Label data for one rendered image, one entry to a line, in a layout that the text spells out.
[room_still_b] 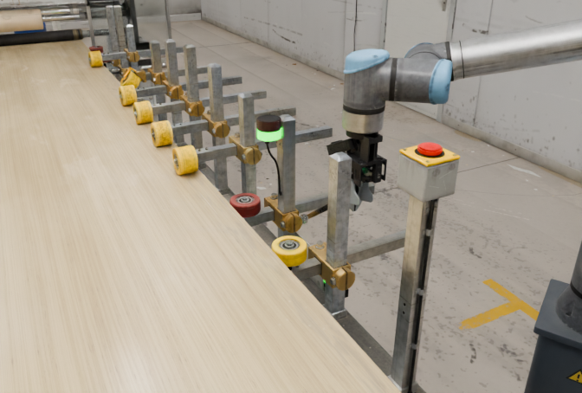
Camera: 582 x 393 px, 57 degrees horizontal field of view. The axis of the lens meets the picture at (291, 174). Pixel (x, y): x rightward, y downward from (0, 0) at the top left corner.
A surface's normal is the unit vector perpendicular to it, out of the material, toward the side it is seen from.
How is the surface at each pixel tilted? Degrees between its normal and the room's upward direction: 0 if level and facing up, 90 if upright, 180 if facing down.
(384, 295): 0
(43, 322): 0
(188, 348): 0
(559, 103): 90
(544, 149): 90
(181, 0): 90
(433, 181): 90
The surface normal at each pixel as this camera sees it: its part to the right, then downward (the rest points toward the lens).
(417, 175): -0.88, 0.20
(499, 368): 0.00, -0.91
